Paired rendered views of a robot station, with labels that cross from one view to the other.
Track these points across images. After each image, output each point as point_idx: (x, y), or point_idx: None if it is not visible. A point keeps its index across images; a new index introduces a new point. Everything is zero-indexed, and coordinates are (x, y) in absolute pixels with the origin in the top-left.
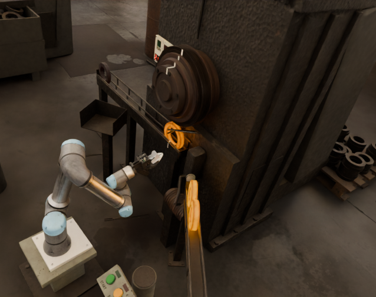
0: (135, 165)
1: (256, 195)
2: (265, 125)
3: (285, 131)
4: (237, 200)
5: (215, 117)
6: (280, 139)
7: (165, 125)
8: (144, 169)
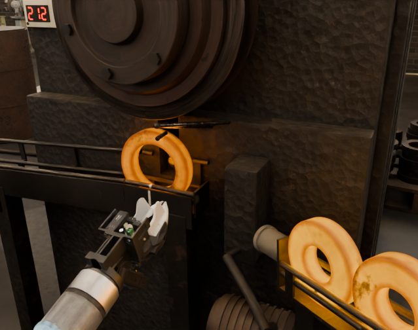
0: (112, 253)
1: (375, 241)
2: (403, 8)
3: (407, 46)
4: (370, 256)
5: (259, 59)
6: (402, 73)
7: (124, 148)
8: (137, 262)
